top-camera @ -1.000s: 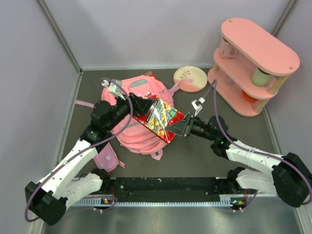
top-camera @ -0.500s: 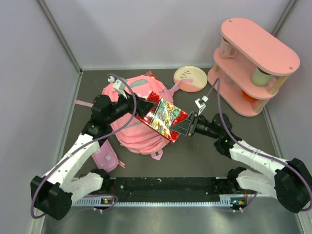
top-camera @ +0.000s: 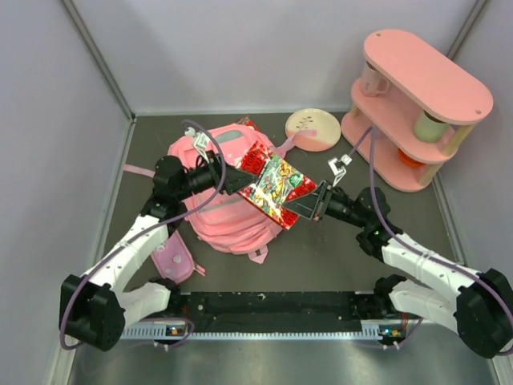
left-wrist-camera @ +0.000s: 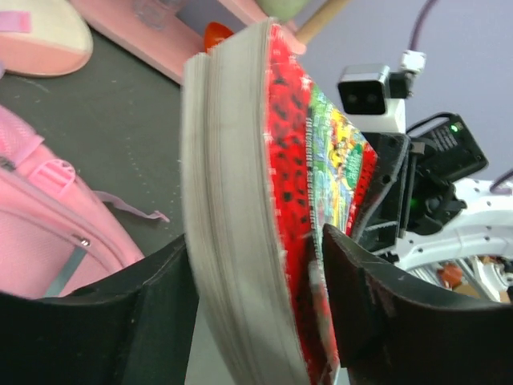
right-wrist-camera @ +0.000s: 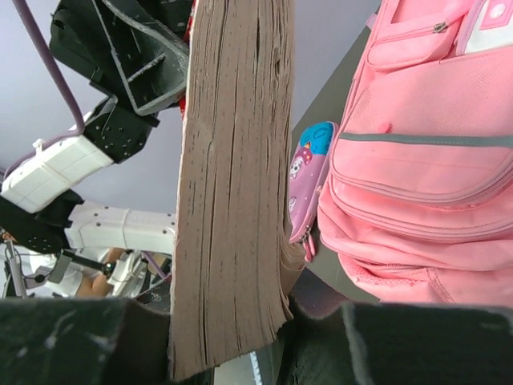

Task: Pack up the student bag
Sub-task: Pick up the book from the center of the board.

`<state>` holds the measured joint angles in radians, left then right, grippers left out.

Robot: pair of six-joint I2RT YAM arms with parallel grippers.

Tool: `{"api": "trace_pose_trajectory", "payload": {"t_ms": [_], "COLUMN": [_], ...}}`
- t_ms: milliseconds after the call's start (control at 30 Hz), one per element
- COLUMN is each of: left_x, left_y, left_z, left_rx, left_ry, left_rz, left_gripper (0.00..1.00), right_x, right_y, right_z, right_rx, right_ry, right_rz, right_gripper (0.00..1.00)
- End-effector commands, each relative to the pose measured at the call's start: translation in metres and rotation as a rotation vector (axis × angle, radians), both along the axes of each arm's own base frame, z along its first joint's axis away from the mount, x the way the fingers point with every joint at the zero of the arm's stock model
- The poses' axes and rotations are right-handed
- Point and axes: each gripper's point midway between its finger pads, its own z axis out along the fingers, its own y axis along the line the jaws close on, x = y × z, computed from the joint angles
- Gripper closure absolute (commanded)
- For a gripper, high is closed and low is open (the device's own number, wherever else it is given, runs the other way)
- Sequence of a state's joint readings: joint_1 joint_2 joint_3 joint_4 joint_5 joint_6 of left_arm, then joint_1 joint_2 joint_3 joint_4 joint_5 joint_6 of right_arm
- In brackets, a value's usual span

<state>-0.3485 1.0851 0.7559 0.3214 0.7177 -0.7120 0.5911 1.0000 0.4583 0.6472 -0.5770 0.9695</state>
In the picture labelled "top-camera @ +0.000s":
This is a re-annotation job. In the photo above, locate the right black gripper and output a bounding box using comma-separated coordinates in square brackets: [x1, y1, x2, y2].
[283, 179, 370, 229]

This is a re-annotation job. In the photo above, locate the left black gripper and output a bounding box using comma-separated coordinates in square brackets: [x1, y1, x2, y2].
[176, 150, 257, 201]

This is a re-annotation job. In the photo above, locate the colourful patterned book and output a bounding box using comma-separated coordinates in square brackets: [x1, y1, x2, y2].
[236, 141, 317, 230]

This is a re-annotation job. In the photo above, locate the pink student backpack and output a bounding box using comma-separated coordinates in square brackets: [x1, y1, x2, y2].
[122, 117, 324, 265]

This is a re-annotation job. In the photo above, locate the red comic book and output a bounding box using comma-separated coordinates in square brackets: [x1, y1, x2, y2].
[234, 115, 258, 131]

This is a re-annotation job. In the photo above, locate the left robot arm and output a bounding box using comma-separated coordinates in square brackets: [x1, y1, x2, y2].
[59, 151, 258, 351]

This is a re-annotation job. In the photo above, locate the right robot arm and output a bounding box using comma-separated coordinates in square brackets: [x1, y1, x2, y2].
[285, 181, 512, 359]

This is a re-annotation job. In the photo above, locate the cream and pink plate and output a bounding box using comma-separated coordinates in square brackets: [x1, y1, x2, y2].
[285, 108, 341, 152]

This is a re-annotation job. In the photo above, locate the purple cartoon pencil case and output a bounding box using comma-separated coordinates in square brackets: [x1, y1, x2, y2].
[151, 231, 206, 284]

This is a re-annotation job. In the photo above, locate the orange bowl on shelf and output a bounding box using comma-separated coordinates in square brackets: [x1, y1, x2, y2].
[398, 148, 424, 168]

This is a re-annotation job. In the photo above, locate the pink three-tier shelf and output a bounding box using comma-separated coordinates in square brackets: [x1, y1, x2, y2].
[341, 29, 494, 193]

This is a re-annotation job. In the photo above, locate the pink mug on shelf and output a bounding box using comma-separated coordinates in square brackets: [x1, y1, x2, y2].
[360, 62, 390, 97]

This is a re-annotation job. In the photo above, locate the pale green cup on shelf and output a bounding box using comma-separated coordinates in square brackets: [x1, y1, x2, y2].
[414, 111, 449, 143]

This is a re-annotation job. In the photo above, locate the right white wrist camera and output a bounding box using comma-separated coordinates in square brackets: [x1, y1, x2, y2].
[328, 154, 352, 186]

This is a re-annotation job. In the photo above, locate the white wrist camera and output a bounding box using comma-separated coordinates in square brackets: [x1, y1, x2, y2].
[328, 154, 352, 186]
[187, 127, 211, 160]

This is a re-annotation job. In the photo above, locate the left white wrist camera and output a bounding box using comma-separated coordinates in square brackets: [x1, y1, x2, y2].
[187, 127, 211, 160]

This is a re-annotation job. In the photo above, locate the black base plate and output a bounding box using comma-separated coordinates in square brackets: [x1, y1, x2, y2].
[135, 290, 422, 333]

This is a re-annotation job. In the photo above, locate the grey slotted cable duct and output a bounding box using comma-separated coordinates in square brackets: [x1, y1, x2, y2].
[120, 323, 167, 340]

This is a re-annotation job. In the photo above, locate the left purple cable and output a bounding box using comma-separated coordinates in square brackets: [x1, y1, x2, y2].
[59, 119, 226, 349]

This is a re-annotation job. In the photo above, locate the purple cable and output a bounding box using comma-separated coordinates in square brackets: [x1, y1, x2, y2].
[346, 126, 513, 357]
[59, 119, 226, 349]

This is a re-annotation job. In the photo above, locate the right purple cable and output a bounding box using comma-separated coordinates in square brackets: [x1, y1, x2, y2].
[346, 126, 513, 357]

